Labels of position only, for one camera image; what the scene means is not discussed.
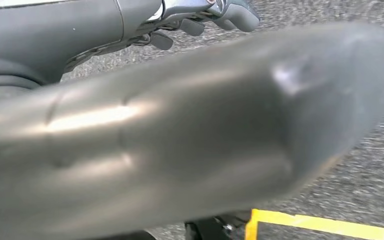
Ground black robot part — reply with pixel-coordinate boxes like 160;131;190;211
184;211;253;240

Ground yellow floor tape square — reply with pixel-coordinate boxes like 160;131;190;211
244;208;384;240

